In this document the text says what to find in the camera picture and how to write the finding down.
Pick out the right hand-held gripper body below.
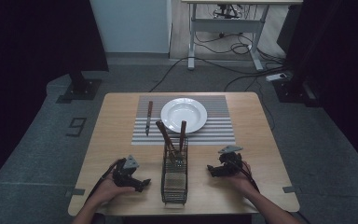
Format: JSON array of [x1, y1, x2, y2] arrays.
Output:
[[217, 145, 244, 177]]

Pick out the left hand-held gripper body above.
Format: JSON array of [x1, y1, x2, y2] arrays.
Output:
[[112, 154, 140, 188]]

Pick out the person's left hand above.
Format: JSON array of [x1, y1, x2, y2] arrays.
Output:
[[92, 177, 136, 206]]

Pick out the person's right hand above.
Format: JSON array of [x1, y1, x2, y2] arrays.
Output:
[[225, 161, 259, 198]]

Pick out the grey striped placemat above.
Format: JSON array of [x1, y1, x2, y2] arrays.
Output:
[[131, 94, 237, 147]]

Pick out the grey tape strip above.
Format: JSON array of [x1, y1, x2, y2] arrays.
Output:
[[64, 188, 86, 198], [282, 185, 303, 194]]

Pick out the white plate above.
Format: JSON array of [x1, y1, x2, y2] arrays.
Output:
[[159, 97, 209, 135]]

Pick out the black stand base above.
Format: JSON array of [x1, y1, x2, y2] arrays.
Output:
[[55, 71, 103, 105], [272, 77, 321, 108]]

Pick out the white metal-legged desk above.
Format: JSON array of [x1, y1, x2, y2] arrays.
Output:
[[181, 0, 304, 72]]

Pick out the black curtain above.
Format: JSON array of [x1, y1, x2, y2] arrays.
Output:
[[276, 0, 358, 178], [0, 0, 110, 197]]

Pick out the white cabinet panel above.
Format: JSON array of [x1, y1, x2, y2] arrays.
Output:
[[89, 0, 172, 55]]

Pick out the black device under desk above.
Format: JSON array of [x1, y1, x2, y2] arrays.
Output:
[[212, 3, 245, 21]]

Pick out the left hand-held gripper black cable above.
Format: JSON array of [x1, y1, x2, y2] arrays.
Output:
[[86, 159, 123, 201]]

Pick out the hand-held gripper black cable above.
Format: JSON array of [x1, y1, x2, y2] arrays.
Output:
[[86, 159, 123, 201], [238, 161, 261, 193]]

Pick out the right hand-held gripper black cable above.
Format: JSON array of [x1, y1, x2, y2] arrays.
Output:
[[238, 161, 261, 193]]

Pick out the black wire cutlery basket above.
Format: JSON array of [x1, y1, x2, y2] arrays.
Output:
[[160, 136, 189, 206]]

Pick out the long wooden-handled utensil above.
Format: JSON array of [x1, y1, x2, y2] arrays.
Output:
[[155, 119, 179, 163]]

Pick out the wooden-handled knife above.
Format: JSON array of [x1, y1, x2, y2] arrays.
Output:
[[145, 100, 154, 137]]

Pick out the black floor cable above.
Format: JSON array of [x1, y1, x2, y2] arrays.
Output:
[[148, 56, 190, 93], [194, 32, 290, 93]]

